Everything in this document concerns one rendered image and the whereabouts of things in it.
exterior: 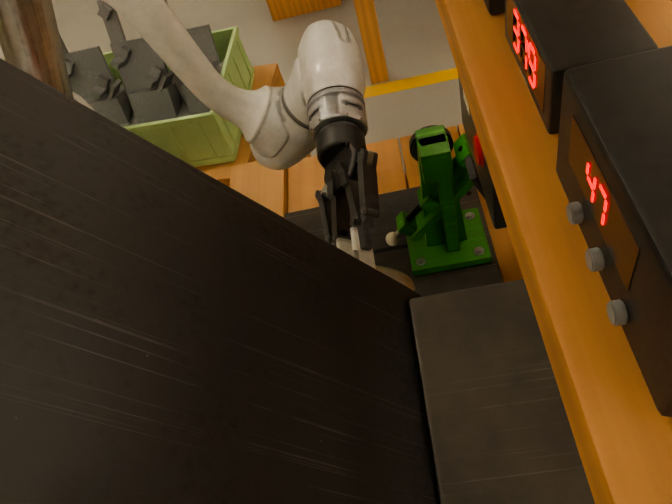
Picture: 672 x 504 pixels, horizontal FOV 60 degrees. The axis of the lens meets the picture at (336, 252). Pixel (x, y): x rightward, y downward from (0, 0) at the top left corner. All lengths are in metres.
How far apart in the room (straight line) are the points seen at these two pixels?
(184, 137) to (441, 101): 1.60
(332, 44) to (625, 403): 0.75
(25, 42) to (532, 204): 0.99
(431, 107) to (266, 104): 1.97
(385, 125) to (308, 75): 1.96
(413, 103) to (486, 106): 2.53
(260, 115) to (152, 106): 0.88
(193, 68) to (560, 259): 0.74
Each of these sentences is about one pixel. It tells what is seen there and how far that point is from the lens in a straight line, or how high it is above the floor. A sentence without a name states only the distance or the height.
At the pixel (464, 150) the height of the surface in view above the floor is 1.14.
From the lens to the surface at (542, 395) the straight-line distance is 0.63.
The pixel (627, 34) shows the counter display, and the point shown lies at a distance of 0.40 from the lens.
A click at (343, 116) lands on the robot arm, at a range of 0.87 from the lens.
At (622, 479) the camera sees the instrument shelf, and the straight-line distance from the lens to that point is 0.29.
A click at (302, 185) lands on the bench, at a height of 0.88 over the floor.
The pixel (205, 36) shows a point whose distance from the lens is 1.80.
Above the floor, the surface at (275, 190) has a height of 0.90.
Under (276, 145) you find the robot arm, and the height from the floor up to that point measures 1.18.
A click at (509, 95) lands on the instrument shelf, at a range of 0.44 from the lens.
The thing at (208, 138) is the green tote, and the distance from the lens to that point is 1.64.
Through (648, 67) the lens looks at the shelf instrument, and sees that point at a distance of 0.33.
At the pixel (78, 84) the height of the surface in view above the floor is 0.96.
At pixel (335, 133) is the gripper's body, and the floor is 1.28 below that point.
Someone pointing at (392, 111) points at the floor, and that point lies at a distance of 2.94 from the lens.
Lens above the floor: 1.81
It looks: 50 degrees down
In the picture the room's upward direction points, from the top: 21 degrees counter-clockwise
